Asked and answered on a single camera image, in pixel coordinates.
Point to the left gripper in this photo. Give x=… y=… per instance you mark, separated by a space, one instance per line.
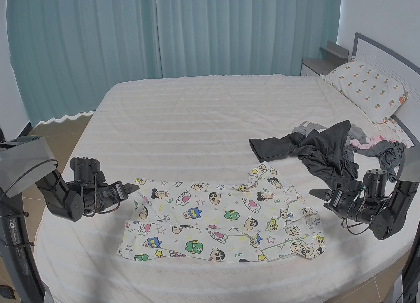
x=111 y=195

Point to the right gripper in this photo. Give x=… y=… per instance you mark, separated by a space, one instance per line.
x=343 y=204

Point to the white printed pyjama top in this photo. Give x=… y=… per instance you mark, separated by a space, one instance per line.
x=213 y=216

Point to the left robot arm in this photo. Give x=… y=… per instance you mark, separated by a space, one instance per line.
x=23 y=163

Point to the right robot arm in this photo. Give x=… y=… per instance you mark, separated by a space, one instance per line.
x=393 y=203

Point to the bed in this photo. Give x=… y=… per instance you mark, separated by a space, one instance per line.
x=197 y=124

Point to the black garment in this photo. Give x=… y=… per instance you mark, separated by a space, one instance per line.
x=321 y=150

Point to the pink garment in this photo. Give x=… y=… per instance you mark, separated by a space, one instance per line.
x=364 y=144

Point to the dark grey garment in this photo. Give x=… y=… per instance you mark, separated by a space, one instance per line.
x=387 y=154

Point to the white printed pillow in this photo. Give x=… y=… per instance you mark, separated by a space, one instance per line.
x=367 y=88

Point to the grey bedside table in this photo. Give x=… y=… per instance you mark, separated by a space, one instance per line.
x=315 y=64

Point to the blue-green curtain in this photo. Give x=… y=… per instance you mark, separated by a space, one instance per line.
x=246 y=16
x=82 y=32

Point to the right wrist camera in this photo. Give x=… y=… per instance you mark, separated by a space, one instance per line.
x=352 y=188

